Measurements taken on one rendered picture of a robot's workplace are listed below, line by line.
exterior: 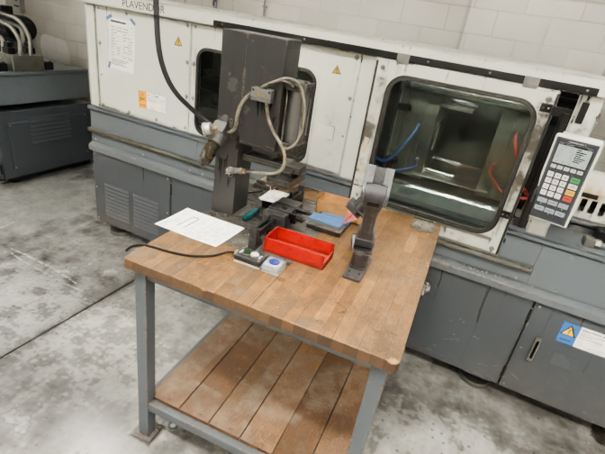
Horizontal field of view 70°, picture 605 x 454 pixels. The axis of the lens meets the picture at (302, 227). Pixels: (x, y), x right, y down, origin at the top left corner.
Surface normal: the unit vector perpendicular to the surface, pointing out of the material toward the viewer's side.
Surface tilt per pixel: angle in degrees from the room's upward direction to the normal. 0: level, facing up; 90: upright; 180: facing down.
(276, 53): 90
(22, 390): 0
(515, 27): 90
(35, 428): 0
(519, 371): 90
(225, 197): 90
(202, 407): 0
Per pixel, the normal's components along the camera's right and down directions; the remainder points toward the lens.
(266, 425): 0.14, -0.89
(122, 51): -0.43, 0.34
